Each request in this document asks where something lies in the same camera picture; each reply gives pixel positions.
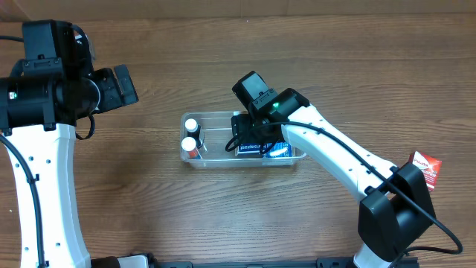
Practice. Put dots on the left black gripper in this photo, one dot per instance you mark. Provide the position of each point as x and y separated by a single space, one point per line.
112 89

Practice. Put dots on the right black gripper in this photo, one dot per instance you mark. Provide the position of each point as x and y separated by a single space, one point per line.
240 126

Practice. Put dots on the white Hansaplast plaster box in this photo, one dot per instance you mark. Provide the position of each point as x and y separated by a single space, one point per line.
248 149

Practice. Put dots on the blue medicine box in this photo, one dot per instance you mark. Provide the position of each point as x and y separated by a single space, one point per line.
279 150

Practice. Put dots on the clear plastic container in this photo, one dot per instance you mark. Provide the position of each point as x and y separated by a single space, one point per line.
217 130

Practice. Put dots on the black tube white cap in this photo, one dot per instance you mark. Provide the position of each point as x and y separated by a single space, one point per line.
194 130

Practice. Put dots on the orange tube white cap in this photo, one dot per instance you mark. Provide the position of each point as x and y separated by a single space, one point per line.
189 149

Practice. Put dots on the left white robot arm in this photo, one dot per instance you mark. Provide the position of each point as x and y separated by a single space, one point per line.
38 120

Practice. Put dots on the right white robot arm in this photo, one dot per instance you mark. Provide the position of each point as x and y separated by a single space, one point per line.
394 204

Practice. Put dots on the red Panadol box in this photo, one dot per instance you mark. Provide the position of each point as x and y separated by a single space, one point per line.
429 165

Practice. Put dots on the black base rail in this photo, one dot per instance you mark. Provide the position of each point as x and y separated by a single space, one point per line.
149 261

